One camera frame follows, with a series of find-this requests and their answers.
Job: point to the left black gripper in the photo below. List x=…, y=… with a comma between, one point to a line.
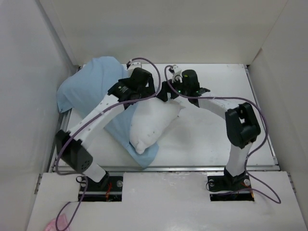
x=148, y=91

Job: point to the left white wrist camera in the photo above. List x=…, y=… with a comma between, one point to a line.
x=134, y=64

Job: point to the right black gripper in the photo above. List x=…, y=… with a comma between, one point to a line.
x=162, y=94

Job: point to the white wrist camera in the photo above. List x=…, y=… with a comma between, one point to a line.
x=134, y=64
x=176, y=73

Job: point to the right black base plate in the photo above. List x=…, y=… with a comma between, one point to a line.
x=221, y=189

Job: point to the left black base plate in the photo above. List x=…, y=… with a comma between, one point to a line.
x=106, y=192

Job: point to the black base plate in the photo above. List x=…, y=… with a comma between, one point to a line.
x=106, y=192
x=221, y=189

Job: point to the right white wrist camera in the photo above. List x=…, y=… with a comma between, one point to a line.
x=176, y=73

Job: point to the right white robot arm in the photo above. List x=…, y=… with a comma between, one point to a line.
x=241, y=123

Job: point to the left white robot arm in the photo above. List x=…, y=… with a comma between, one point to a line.
x=72, y=146

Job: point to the white pillow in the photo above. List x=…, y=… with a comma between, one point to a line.
x=150, y=120

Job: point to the light blue pillowcase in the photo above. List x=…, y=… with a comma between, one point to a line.
x=85, y=89

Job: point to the pink cloth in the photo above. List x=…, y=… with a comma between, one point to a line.
x=61, y=223

